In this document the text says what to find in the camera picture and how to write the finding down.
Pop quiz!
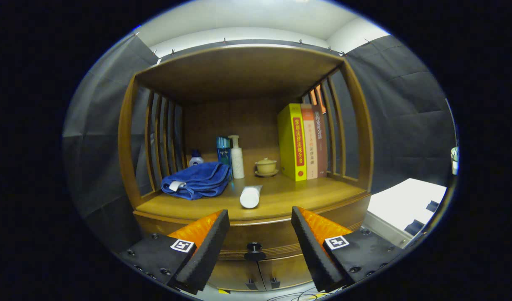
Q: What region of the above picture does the blue folded towel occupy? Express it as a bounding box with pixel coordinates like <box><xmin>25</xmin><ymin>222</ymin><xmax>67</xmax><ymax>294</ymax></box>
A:
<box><xmin>161</xmin><ymin>162</ymin><xmax>233</xmax><ymax>200</ymax></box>

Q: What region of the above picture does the orange and white book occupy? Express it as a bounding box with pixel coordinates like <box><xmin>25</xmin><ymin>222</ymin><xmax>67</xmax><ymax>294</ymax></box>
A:
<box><xmin>301</xmin><ymin>104</ymin><xmax>319</xmax><ymax>180</ymax></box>

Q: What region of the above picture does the black drawer knob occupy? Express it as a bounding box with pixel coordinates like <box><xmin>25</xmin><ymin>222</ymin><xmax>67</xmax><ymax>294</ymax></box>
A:
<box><xmin>245</xmin><ymin>242</ymin><xmax>266</xmax><ymax>262</ymax></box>

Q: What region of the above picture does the brown book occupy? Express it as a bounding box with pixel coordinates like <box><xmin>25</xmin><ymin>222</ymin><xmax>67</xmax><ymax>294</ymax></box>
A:
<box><xmin>312</xmin><ymin>105</ymin><xmax>328</xmax><ymax>178</ymax></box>

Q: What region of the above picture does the wooden cabinet door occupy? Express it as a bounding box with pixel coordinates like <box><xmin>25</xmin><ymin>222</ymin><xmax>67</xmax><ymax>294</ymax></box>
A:
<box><xmin>208</xmin><ymin>259</ymin><xmax>267</xmax><ymax>292</ymax></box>
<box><xmin>258</xmin><ymin>254</ymin><xmax>317</xmax><ymax>290</ymax></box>

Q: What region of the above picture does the white drawer cabinet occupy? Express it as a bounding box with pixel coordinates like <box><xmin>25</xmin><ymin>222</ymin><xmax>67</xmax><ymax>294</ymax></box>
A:
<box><xmin>363</xmin><ymin>178</ymin><xmax>448</xmax><ymax>249</ymax></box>

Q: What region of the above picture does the white pump bottle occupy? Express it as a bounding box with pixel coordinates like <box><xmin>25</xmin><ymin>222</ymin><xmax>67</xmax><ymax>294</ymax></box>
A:
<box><xmin>228</xmin><ymin>135</ymin><xmax>245</xmax><ymax>179</ymax></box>

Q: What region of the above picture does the thick yellow book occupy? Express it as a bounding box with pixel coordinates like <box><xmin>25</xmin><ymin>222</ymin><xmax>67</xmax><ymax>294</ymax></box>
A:
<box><xmin>277</xmin><ymin>103</ymin><xmax>308</xmax><ymax>182</ymax></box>

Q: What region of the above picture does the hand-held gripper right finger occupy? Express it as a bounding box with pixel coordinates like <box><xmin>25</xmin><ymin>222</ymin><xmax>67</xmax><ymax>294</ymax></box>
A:
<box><xmin>291</xmin><ymin>206</ymin><xmax>407</xmax><ymax>292</ymax></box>

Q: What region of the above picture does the wooden cabinet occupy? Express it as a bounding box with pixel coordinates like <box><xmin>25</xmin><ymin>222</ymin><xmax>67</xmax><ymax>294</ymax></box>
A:
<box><xmin>118</xmin><ymin>44</ymin><xmax>374</xmax><ymax>292</ymax></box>

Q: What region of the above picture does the wooden countertop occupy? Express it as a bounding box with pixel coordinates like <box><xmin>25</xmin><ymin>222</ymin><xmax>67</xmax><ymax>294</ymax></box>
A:
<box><xmin>135</xmin><ymin>173</ymin><xmax>370</xmax><ymax>222</ymax></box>

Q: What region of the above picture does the wooden drawer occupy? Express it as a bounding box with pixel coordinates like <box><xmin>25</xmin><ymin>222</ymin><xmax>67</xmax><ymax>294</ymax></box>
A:
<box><xmin>134</xmin><ymin>196</ymin><xmax>371</xmax><ymax>262</ymax></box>

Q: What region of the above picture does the clear blue bottle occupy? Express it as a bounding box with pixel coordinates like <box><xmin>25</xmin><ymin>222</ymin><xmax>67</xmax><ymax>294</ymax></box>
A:
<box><xmin>216</xmin><ymin>136</ymin><xmax>232</xmax><ymax>168</ymax></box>

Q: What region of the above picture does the beige lidded teacup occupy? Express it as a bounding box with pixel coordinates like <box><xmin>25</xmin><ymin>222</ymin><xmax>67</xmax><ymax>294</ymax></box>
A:
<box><xmin>255</xmin><ymin>158</ymin><xmax>279</xmax><ymax>178</ymax></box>

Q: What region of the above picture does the black cable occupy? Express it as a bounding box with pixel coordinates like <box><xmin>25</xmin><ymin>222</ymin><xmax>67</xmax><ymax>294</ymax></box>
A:
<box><xmin>266</xmin><ymin>288</ymin><xmax>323</xmax><ymax>301</ymax></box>

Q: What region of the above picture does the white cleanser tube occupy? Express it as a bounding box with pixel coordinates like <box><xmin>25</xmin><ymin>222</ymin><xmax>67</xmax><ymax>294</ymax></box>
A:
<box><xmin>239</xmin><ymin>185</ymin><xmax>263</xmax><ymax>209</ymax></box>

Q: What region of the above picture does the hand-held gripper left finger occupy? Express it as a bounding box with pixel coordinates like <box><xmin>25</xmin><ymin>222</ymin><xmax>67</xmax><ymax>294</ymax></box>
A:
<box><xmin>119</xmin><ymin>209</ymin><xmax>230</xmax><ymax>294</ymax></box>

